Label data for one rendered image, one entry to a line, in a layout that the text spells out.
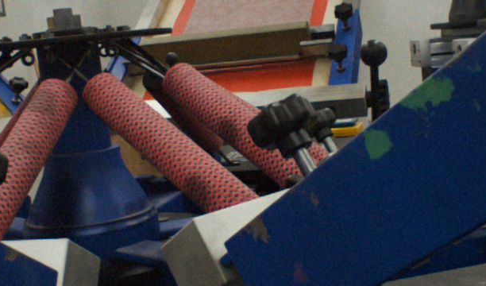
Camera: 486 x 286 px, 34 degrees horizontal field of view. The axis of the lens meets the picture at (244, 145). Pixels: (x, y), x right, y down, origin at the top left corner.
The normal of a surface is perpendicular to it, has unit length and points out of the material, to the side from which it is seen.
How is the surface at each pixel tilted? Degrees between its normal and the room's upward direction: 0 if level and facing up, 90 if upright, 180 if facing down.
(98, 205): 62
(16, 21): 90
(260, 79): 32
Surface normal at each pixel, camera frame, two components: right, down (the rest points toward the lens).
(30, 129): 0.24, -0.71
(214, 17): -0.23, -0.75
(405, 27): -0.26, 0.16
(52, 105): 0.52, -0.59
